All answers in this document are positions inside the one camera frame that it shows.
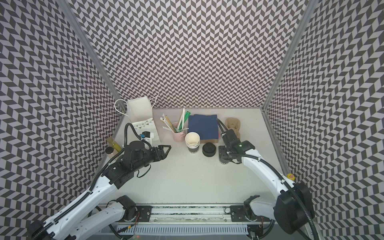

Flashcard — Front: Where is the white paper takeout bag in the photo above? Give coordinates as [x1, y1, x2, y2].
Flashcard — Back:
[113, 95, 162, 143]

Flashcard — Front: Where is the aluminium corner post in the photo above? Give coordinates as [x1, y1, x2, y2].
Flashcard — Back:
[262, 0, 319, 112]
[56, 0, 121, 101]

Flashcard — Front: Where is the brown cardboard napkin box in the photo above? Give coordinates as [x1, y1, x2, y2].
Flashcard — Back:
[200, 139, 219, 144]

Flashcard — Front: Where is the pink utensil holder cup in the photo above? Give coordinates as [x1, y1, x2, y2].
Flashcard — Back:
[172, 122, 186, 143]

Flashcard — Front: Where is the stack of paper cups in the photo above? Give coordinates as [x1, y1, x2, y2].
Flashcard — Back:
[185, 132, 200, 154]

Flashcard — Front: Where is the green yellow bottle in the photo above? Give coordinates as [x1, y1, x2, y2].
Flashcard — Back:
[107, 137, 122, 152]

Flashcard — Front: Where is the beige pulp cup carrier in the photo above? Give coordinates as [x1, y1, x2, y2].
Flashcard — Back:
[225, 118, 241, 139]

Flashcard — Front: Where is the black cup lid stack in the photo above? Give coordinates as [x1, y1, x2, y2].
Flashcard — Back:
[202, 143, 217, 158]

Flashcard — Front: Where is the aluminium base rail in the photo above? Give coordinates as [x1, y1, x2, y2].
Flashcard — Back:
[71, 203, 301, 238]

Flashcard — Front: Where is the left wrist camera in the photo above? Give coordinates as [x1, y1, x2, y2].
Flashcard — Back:
[141, 131, 151, 139]

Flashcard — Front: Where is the blue napkin stack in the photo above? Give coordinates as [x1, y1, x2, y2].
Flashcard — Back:
[188, 114, 219, 140]

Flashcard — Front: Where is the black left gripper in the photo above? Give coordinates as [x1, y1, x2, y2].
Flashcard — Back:
[133, 144, 172, 172]

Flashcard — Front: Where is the aluminium corner post right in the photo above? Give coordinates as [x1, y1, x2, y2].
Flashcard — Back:
[262, 0, 319, 112]

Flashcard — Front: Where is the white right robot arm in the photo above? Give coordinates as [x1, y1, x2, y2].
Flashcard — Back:
[217, 119, 320, 240]

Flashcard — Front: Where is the aluminium corner post left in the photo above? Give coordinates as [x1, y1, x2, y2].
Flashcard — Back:
[56, 0, 121, 101]

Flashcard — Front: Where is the green straws bundle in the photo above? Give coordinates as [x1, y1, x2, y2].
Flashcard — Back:
[177, 109, 191, 132]

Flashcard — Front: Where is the yellow capped bottle right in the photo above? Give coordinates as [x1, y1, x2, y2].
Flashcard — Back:
[287, 174, 296, 181]

